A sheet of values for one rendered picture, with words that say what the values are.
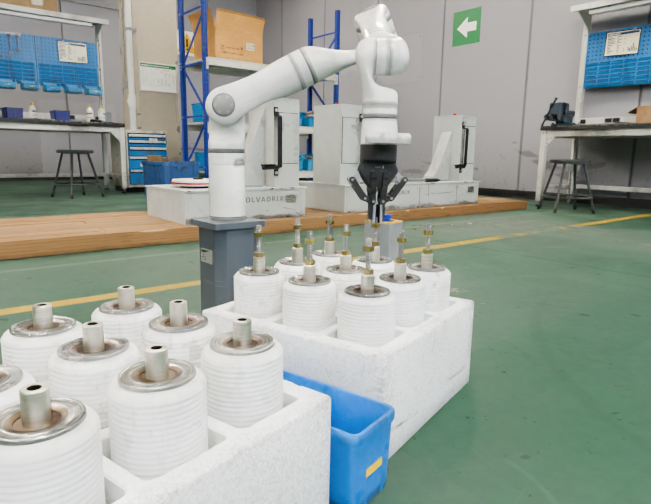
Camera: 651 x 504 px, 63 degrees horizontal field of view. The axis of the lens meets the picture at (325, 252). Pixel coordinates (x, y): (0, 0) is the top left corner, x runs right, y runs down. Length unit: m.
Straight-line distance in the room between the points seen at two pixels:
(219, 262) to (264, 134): 2.08
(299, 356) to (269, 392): 0.27
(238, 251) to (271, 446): 0.82
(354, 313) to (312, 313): 0.09
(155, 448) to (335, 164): 3.21
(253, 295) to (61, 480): 0.56
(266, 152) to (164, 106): 4.14
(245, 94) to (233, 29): 4.97
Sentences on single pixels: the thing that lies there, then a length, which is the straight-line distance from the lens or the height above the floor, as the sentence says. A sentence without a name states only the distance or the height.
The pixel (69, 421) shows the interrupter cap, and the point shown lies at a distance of 0.50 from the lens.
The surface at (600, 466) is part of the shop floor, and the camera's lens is 0.99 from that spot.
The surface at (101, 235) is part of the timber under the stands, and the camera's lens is 2.74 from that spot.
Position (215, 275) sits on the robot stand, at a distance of 1.37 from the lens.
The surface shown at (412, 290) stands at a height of 0.24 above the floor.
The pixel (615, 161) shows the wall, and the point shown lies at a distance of 6.07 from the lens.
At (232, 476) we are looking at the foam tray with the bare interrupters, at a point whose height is 0.16.
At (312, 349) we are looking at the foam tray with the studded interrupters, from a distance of 0.87.
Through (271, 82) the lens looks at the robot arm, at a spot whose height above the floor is 0.64.
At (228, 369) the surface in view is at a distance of 0.61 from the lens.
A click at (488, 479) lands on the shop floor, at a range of 0.89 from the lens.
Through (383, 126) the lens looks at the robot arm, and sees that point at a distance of 1.08.
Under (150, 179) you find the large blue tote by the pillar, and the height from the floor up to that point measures 0.19.
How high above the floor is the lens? 0.47
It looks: 11 degrees down
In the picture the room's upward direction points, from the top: 1 degrees clockwise
